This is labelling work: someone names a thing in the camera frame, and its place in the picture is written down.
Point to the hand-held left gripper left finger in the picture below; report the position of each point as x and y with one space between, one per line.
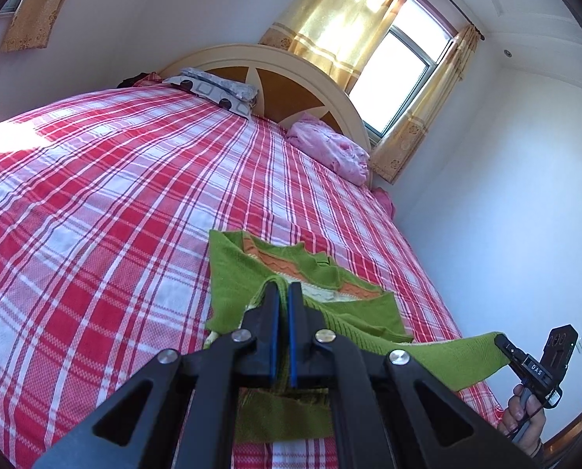
274 342

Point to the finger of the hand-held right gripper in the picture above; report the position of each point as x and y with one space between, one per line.
513 354

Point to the brown wooden furniture edge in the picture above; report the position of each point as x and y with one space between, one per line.
569 435

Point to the dark clothes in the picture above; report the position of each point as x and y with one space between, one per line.
137 80

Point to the pink cloth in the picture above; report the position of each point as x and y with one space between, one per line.
383 201

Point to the grey printed pillow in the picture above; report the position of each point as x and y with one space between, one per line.
212 88

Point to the cream wooden headboard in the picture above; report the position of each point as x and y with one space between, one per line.
232 53

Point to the yellow side window curtain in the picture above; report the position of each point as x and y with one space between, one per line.
41 10

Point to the pink floral pillow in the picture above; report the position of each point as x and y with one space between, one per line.
330 146

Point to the person's right hand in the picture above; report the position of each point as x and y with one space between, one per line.
535 425

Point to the long black curtain rod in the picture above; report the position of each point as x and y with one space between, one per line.
479 33

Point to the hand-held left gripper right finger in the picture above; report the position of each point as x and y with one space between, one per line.
293 342

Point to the wide yellow curtain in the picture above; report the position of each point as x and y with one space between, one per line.
330 19

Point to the bed with red plaid sheet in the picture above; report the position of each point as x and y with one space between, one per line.
100 205

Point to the green orange striped knit sweater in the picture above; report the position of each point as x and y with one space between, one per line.
232 278

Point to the narrow yellow curtain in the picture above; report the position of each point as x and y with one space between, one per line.
418 137

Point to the window behind headboard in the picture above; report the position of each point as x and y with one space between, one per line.
398 68

